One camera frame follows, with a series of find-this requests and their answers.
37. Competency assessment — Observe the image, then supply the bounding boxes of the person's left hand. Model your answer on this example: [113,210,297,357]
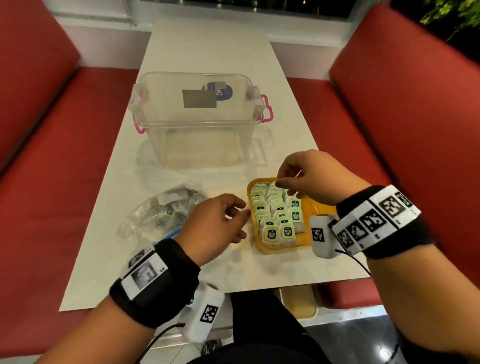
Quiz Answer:
[174,193,251,267]

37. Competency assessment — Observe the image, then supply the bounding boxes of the person's right hand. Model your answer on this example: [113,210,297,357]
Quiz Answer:
[275,149,372,206]

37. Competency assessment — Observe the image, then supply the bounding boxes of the yellow tray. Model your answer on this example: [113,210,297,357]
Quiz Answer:
[246,177,340,256]

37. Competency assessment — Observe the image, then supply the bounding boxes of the rows of green-tagged tea bags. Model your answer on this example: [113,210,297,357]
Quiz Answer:
[250,181,305,248]

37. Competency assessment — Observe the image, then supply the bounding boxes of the clear zip bag blue seal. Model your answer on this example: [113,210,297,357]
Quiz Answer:
[116,181,210,245]

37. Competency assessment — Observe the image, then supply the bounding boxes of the person's black trousers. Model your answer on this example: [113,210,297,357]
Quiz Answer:
[191,288,333,364]

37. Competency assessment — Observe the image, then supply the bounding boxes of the person's black sleeve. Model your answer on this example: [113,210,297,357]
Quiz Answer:
[397,329,470,364]

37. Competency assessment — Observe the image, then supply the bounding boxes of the black left wristband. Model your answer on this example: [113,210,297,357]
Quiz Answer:
[108,238,202,330]

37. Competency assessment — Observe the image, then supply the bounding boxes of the black wristband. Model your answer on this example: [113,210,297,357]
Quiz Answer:
[329,184,436,260]
[108,238,202,330]

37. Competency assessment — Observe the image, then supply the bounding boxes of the black right wristband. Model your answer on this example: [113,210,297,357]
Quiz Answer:
[329,184,436,260]

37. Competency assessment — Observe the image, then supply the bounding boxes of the red bench seat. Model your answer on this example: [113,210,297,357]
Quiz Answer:
[0,0,140,359]
[286,1,480,310]

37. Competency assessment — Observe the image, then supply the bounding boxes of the black and white shoe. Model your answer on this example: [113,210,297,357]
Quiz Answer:
[200,337,222,357]

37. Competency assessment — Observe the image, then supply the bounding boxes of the yellow lid under table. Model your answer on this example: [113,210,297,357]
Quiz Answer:
[279,284,319,320]

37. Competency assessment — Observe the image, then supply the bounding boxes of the dark glass window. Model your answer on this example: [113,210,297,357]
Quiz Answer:
[149,0,357,19]

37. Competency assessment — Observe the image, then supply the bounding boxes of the green leafy plant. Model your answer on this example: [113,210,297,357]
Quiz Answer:
[419,0,480,40]

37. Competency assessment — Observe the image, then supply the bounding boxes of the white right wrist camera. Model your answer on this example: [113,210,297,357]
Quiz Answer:
[309,214,344,260]

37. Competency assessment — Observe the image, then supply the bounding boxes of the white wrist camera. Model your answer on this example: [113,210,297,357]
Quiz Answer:
[179,281,226,344]
[309,214,344,260]

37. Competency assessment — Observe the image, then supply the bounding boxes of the clear storage box pink handles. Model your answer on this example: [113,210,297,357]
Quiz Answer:
[128,71,275,170]

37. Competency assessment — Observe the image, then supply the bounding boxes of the black right camera cable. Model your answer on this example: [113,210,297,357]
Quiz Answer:
[334,249,372,278]

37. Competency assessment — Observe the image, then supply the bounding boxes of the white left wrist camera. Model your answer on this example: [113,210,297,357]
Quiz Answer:
[179,281,226,344]

